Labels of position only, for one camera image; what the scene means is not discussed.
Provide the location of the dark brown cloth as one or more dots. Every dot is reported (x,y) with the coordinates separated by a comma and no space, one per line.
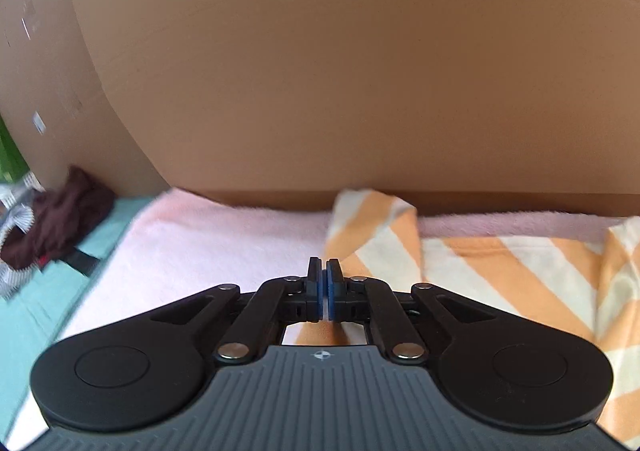
(60,216)

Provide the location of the orange white striped shirt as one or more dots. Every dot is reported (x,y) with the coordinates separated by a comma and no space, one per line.
(500,271)

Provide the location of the teal bed sheet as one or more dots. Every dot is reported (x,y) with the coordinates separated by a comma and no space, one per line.
(35,326)

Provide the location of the large cardboard box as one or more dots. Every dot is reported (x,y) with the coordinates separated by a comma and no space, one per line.
(350,56)

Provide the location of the pink towel blanket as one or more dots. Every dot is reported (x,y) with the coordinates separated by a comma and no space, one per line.
(210,241)

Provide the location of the green carton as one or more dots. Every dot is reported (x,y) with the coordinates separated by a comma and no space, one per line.
(10,156)

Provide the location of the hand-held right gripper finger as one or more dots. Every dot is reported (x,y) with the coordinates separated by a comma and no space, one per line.
(318,293)
(330,293)

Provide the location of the small white label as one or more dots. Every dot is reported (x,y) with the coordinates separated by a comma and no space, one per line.
(38,122)

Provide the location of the cardboard box with small label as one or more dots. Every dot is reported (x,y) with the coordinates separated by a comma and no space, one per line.
(45,56)

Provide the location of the black white striped cloth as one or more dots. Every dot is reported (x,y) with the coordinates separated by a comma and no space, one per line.
(17,218)

